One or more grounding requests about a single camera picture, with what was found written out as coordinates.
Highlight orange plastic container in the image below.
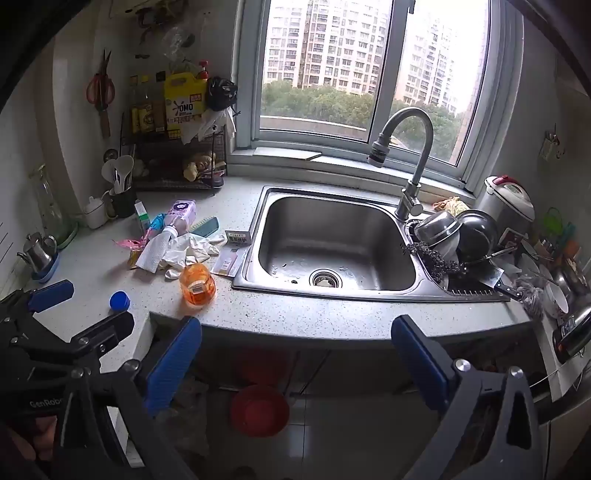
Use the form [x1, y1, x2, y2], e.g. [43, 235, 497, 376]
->
[179, 262, 217, 306]

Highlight paper sachet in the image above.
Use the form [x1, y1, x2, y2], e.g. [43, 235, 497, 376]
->
[211, 247, 250, 278]

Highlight hanging paper tag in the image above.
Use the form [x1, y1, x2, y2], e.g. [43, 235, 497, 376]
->
[539, 124, 566, 162]

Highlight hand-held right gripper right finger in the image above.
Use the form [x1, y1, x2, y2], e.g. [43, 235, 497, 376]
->
[391, 315, 546, 480]

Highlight white ladle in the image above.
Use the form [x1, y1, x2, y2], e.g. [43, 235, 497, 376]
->
[101, 159, 120, 195]

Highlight black utensil holder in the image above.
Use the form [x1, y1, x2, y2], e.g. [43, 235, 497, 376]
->
[108, 185, 138, 219]

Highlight red plastic bucket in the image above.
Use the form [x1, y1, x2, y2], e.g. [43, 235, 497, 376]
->
[229, 384, 291, 438]

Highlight purple plastic bottle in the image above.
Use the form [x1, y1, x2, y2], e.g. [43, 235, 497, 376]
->
[161, 199, 197, 236]

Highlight ginger root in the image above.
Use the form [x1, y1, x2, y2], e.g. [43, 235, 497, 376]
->
[183, 154, 218, 182]

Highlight metal teapot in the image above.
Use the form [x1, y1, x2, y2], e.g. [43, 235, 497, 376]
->
[17, 232, 58, 274]

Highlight chrome faucet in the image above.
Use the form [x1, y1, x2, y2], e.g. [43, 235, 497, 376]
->
[367, 107, 435, 222]

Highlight yellow detergent bottle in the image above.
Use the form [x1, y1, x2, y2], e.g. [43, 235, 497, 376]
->
[164, 69, 208, 132]

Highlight grey window frame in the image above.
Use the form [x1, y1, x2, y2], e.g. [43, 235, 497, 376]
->
[228, 0, 525, 195]

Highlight steel bowl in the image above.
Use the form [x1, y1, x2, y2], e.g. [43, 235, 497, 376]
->
[414, 211, 462, 247]

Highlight white plastic bag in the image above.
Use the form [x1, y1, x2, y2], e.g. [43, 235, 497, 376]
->
[180, 108, 236, 146]

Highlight clear plastic bag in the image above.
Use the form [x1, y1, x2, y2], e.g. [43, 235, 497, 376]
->
[157, 18, 199, 61]

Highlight blue saucer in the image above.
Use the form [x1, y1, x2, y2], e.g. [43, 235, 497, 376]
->
[31, 256, 61, 283]

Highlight black plastic bag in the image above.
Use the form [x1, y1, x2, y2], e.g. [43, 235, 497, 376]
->
[206, 76, 238, 112]

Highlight white bowl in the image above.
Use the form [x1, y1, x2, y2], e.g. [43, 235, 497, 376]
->
[542, 277, 573, 319]

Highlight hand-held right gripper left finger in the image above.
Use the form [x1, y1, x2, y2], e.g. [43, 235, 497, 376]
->
[53, 316, 204, 480]

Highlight yellow cloth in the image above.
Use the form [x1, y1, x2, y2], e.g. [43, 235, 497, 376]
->
[433, 196, 469, 215]

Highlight black wire rack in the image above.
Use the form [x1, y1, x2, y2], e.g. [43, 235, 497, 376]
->
[121, 111, 228, 192]

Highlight black wok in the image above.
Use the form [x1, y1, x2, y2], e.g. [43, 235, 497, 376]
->
[455, 210, 500, 268]

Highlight steel wool scrubber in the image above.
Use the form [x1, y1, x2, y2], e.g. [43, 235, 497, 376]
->
[402, 240, 462, 280]

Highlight pink wrapper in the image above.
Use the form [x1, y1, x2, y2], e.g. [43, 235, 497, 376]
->
[113, 226, 160, 252]

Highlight dark metal appliance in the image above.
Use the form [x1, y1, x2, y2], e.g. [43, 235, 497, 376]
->
[551, 305, 591, 365]

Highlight teal scrub brush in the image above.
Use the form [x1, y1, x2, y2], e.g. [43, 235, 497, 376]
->
[190, 216, 221, 237]

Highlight yellow label sauce bottle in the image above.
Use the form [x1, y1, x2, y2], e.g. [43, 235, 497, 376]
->
[128, 76, 142, 134]
[140, 76, 155, 134]

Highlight red scissors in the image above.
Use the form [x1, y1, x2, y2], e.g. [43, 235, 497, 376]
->
[86, 50, 116, 112]

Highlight white rice paddle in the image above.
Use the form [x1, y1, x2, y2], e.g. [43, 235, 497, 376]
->
[115, 154, 135, 192]

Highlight kitchen knife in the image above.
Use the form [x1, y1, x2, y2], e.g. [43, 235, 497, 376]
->
[480, 268, 525, 302]

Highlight person's left hand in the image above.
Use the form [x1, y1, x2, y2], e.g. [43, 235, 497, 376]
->
[28, 414, 60, 462]

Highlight stainless steel sink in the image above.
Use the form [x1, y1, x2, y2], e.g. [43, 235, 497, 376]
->
[232, 185, 513, 303]

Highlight green white carton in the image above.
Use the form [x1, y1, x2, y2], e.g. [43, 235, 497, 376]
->
[134, 200, 152, 234]

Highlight white rice cooker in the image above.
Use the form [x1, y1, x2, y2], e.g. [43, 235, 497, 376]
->
[475, 175, 536, 236]

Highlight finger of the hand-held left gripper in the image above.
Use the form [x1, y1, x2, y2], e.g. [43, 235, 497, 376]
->
[0, 280, 75, 324]
[9, 311, 136, 370]

